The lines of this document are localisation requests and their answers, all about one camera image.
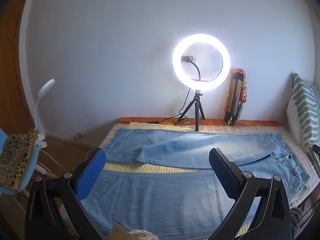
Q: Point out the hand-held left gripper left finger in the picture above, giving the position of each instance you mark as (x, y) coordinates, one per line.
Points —
(91, 172)

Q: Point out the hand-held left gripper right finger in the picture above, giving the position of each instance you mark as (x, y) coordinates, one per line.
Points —
(225, 171)

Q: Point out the light blue denim pants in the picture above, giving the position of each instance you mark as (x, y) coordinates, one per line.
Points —
(162, 195)

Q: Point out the small metal door stop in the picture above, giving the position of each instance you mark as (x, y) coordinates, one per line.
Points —
(78, 136)

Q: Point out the green white patterned pillow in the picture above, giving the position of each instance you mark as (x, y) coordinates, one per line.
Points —
(305, 110)

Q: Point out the light blue chair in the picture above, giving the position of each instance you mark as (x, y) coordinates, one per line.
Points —
(31, 166)

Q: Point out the yellow striped blanket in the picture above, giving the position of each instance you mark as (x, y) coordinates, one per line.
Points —
(160, 168)

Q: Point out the person's striped trouser leg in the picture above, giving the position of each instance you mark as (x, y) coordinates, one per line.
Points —
(297, 222)

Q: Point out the orange bed sheet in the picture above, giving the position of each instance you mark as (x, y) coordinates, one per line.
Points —
(140, 119)

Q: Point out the folded silver tripod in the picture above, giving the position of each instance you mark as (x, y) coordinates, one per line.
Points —
(235, 95)

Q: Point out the leopard print cloth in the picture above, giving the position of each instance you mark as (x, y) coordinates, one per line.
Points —
(15, 155)

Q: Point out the beige woven item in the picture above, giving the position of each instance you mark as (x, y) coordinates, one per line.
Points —
(143, 235)

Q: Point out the white clip lamp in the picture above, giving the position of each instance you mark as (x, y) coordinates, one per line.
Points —
(37, 110)

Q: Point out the black gooseneck phone holder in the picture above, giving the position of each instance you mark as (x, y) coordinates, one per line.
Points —
(186, 59)

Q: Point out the wooden door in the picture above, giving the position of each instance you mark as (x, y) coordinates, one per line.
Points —
(12, 67)

